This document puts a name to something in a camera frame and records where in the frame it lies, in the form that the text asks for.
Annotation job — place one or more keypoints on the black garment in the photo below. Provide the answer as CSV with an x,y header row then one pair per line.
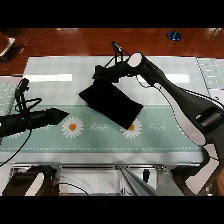
x,y
111,103

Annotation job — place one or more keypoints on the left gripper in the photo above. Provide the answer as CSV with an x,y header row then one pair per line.
x,y
48,116

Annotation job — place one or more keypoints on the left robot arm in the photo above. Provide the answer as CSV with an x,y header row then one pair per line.
x,y
16,122

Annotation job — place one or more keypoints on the silver frame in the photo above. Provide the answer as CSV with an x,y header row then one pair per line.
x,y
140,187

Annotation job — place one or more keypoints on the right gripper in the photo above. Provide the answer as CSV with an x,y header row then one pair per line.
x,y
105,72

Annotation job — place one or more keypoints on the blue round object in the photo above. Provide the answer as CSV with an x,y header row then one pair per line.
x,y
174,35

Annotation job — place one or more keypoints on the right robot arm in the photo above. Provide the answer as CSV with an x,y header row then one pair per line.
x,y
186,100

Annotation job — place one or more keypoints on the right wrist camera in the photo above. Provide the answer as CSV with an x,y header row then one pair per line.
x,y
115,46

